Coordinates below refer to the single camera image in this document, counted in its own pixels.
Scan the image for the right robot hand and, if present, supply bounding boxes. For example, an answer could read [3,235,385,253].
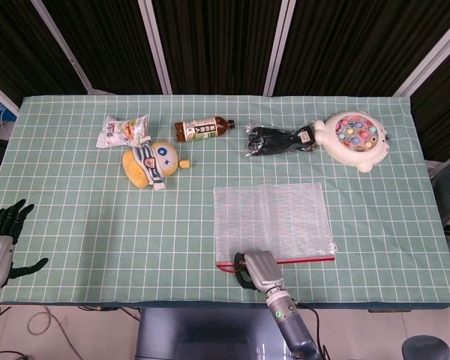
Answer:
[232,250,286,297]

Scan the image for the white mesh zipper pouch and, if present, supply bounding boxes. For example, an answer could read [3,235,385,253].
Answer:
[212,181,338,277]

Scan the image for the black gloves in plastic bag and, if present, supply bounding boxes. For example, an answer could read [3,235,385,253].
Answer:
[244,123,320,158]

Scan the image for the green tea bottle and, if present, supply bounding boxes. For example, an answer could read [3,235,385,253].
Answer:
[173,115,236,143]

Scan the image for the grey robot torso base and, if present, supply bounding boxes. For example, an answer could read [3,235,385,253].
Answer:
[136,307,286,360]

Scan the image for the green grid tablecloth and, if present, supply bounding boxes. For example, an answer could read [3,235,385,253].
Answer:
[0,93,450,304]

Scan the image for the dark blue table cover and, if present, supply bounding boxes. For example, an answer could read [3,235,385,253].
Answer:
[0,298,450,313]

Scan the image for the white fishing game toy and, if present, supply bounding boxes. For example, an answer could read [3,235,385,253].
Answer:
[313,109,392,174]

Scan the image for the yellow plush toy striped scarf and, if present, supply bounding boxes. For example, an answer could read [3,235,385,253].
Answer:
[121,139,193,191]

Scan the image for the white snack packet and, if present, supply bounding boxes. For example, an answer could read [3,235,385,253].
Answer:
[95,113,151,149]

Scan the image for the beige floor cable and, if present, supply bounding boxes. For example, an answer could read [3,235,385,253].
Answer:
[27,305,73,350]

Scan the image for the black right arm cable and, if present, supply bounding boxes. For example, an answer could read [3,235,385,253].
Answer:
[292,298,333,360]

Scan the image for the white partition post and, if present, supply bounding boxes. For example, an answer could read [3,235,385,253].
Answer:
[31,0,95,94]
[270,0,294,96]
[396,16,450,99]
[139,0,173,95]

